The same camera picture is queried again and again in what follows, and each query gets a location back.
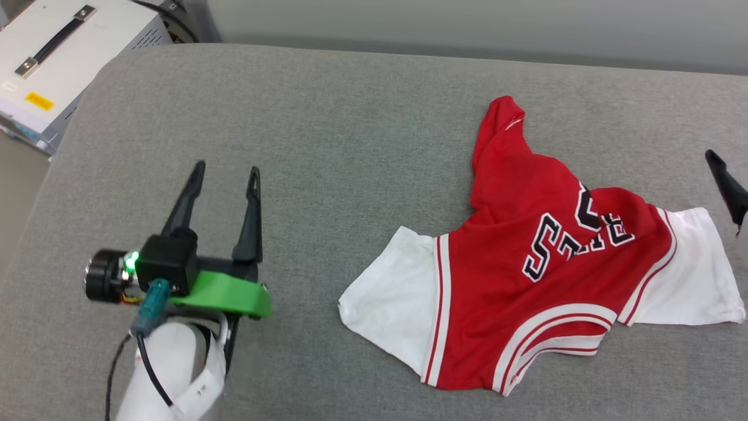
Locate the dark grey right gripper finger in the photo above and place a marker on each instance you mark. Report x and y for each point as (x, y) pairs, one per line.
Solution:
(733, 196)

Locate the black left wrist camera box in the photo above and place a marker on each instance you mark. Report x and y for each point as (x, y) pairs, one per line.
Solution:
(169, 260)

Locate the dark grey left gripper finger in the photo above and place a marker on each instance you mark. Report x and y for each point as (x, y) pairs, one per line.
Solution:
(251, 228)
(186, 196)

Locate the grey fabric sofa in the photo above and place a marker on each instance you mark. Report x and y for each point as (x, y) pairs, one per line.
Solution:
(350, 146)

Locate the red white basketball jersey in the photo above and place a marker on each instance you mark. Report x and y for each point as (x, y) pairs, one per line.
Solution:
(497, 280)

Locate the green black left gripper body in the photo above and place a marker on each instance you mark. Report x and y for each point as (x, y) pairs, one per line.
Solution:
(228, 292)

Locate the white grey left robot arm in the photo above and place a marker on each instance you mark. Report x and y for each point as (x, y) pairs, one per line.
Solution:
(169, 368)

